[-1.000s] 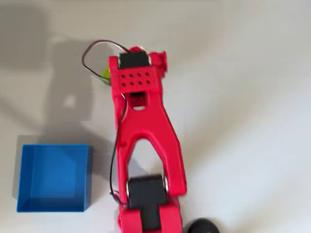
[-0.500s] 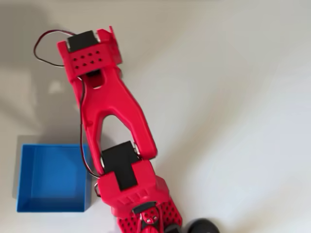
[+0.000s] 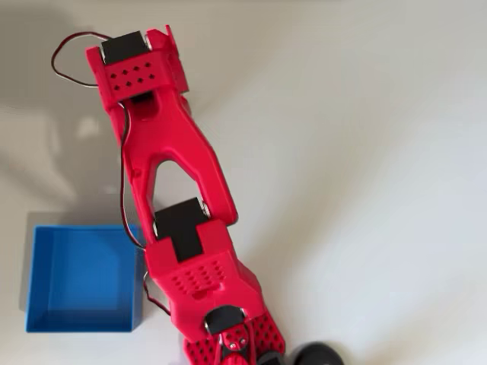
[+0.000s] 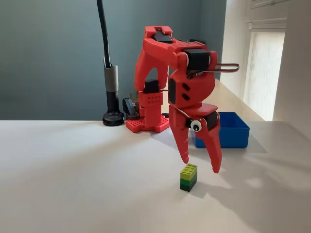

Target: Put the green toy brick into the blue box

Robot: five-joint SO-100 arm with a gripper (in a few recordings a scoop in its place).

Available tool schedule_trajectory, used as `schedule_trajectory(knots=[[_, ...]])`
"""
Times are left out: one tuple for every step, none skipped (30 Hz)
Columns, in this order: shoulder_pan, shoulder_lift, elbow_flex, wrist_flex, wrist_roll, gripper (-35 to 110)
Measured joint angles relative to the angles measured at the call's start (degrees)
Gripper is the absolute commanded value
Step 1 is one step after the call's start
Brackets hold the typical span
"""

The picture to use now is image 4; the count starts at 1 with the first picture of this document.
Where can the red gripper with motor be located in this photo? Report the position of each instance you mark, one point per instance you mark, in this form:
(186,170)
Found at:
(180,124)

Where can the green lego block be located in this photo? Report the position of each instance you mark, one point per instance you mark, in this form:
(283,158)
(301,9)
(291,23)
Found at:
(188,178)

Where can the red robot arm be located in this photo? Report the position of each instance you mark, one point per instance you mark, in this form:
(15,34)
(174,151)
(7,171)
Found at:
(150,63)

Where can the blue plastic bin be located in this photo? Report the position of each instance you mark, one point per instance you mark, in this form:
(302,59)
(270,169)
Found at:
(234,136)

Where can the white googly eye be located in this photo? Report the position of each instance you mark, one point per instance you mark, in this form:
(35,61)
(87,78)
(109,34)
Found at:
(196,125)

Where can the black table clamp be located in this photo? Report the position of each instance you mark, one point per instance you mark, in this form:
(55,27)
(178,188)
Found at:
(128,106)

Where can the black gooseneck stand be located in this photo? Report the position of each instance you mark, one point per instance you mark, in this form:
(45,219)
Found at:
(112,119)

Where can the window with white blind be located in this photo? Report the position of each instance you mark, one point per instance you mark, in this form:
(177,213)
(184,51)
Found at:
(264,72)

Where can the grey sleeve on stand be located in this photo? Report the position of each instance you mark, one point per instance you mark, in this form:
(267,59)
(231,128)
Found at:
(111,77)

